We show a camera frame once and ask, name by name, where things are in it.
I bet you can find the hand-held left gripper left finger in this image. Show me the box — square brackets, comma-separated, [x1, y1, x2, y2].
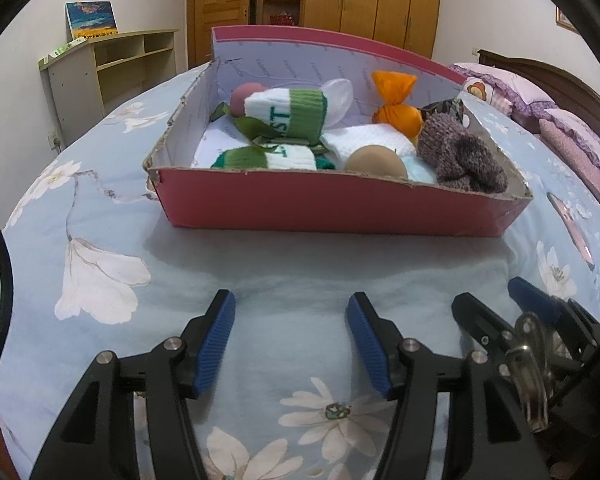
[30, 289, 237, 480]

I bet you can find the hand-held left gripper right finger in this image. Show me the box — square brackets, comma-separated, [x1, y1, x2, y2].
[346, 291, 551, 480]

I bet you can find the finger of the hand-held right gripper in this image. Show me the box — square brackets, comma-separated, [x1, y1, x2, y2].
[451, 292, 526, 361]
[507, 276, 600, 341]

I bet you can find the pink cardboard box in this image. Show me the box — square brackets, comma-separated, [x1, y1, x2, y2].
[142, 25, 535, 238]

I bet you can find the blue face mask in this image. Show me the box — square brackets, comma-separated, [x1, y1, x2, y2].
[400, 155, 438, 184]

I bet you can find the beige round makeup puff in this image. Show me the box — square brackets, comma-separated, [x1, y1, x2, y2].
[344, 145, 409, 180]

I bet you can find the green white knit sock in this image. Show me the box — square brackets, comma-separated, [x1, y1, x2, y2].
[211, 144, 337, 171]
[244, 86, 329, 141]

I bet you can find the white knit cloth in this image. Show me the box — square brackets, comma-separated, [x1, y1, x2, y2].
[322, 122, 417, 171]

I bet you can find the dark patterned cloth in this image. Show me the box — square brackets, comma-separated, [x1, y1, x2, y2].
[420, 97, 473, 128]

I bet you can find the orange mesh pouch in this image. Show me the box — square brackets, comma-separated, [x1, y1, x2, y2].
[371, 70, 424, 140]

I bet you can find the green satin ribbon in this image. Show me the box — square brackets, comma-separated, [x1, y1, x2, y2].
[210, 102, 331, 156]

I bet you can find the pink round makeup puff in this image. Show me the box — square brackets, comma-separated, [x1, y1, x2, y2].
[230, 82, 268, 118]

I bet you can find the clear plastic bag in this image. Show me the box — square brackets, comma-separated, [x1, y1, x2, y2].
[322, 78, 355, 126]

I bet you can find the metal spring clip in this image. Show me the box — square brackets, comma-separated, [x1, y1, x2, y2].
[502, 311, 556, 433]

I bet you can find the pink smartphone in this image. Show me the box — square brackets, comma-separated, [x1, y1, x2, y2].
[547, 191, 596, 268]

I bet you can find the pink purple ruffled pillow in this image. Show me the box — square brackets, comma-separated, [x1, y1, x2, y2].
[537, 107, 600, 231]

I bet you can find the pink bear print pillow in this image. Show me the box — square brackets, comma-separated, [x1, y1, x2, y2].
[447, 62, 556, 121]

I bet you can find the dark wooden headboard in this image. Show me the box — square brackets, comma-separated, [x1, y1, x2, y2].
[477, 49, 600, 146]

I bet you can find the pale wooden bookshelf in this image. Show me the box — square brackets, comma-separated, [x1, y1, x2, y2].
[39, 29, 180, 148]

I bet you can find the wooden door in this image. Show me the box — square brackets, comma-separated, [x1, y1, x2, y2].
[187, 0, 253, 68]

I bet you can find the green white packet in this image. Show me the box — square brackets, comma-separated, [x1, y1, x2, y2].
[39, 37, 88, 66]

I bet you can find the wooden wardrobe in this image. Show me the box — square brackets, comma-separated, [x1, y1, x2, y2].
[300, 0, 443, 58]

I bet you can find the blue yellow painting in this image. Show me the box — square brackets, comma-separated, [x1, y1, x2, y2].
[66, 0, 118, 41]

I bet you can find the framed wall picture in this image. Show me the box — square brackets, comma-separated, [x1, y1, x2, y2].
[555, 5, 578, 31]

